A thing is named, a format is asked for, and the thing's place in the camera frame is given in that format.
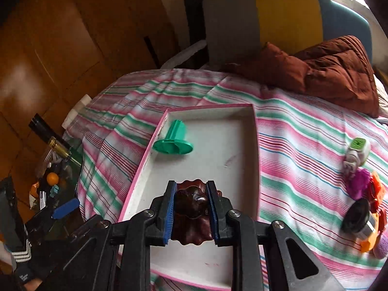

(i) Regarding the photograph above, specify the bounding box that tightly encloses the dark red carved wooden piece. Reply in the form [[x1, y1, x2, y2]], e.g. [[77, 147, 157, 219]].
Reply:
[[171, 179, 214, 246]]

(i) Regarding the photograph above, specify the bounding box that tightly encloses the purple perforated plastic dome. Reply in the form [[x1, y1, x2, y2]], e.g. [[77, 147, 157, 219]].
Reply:
[[346, 168, 371, 200]]

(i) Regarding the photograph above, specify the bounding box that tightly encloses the white green plug device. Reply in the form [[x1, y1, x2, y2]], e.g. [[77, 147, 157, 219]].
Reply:
[[343, 137, 371, 177]]

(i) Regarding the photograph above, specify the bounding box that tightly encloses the pink white tray box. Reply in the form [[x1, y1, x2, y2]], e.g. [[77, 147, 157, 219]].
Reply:
[[119, 104, 260, 290]]

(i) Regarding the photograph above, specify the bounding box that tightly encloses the green plastic funnel piece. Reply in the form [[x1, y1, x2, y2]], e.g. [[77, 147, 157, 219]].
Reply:
[[153, 120, 193, 155]]

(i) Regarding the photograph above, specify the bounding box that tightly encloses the striped bed sheet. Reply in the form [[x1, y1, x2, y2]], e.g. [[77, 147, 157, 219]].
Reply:
[[65, 69, 387, 290]]

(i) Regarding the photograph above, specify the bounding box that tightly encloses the glass bedside table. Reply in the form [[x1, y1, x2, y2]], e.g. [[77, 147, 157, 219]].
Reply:
[[26, 147, 82, 245]]

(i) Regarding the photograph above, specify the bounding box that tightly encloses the orange ball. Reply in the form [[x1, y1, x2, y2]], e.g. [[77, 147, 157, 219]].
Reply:
[[46, 172, 59, 186]]

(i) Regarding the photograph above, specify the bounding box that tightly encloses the black gold bottle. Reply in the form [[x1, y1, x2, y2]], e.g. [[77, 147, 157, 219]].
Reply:
[[29, 114, 71, 159]]

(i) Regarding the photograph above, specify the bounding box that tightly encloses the black grey cylindrical cap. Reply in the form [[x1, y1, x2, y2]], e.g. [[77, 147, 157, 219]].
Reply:
[[341, 198, 378, 240]]

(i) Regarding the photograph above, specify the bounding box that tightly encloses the orange yellow plastic toy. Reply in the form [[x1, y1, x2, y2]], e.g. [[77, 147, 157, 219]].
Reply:
[[360, 171, 387, 252]]

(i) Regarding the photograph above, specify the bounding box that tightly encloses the purple oval soap case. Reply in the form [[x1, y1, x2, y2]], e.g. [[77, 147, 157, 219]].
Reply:
[[372, 229, 388, 259]]

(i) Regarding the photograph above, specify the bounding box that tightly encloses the rust brown quilt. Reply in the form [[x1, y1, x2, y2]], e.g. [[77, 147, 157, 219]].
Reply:
[[225, 35, 380, 118]]

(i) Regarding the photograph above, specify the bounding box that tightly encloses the multicolour padded headboard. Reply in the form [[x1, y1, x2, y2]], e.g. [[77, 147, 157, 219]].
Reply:
[[203, 0, 372, 66]]

